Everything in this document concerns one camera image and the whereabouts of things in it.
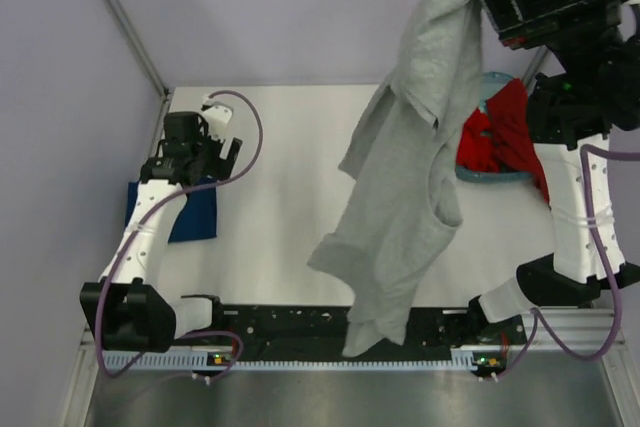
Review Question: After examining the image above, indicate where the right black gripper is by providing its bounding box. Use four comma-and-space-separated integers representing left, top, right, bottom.
453, 0, 623, 84

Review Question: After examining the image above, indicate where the dark red t shirt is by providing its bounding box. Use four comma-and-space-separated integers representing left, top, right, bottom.
486, 78, 550, 203

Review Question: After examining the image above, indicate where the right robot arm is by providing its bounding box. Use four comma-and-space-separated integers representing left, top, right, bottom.
466, 0, 639, 343

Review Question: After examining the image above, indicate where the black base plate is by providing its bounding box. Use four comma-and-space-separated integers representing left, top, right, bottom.
211, 304, 525, 363

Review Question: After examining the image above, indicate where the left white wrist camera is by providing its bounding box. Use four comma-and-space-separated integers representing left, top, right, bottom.
200, 96, 234, 142

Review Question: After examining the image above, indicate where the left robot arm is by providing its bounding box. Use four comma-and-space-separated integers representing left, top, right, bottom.
80, 103, 242, 352

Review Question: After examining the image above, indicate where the teal plastic basket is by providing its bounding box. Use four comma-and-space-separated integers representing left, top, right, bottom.
455, 71, 531, 184

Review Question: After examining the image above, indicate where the grey t shirt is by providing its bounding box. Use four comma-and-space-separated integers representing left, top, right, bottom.
308, 0, 483, 358

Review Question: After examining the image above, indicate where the folded blue t shirt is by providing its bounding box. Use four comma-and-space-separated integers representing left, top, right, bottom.
124, 177, 220, 244

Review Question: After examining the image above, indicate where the right aluminium corner post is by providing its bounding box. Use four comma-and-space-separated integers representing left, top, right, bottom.
522, 46, 549, 87

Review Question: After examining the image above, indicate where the aluminium corner post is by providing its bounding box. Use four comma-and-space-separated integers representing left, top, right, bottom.
103, 0, 169, 98
522, 46, 549, 87

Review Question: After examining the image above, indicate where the aluminium frame rail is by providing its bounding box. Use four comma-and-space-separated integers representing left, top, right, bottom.
102, 307, 613, 352

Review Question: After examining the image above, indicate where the left aluminium corner post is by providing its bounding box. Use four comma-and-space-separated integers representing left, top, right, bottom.
103, 0, 169, 98

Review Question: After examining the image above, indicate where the grey slotted cable duct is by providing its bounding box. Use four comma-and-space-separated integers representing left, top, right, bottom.
131, 349, 478, 372

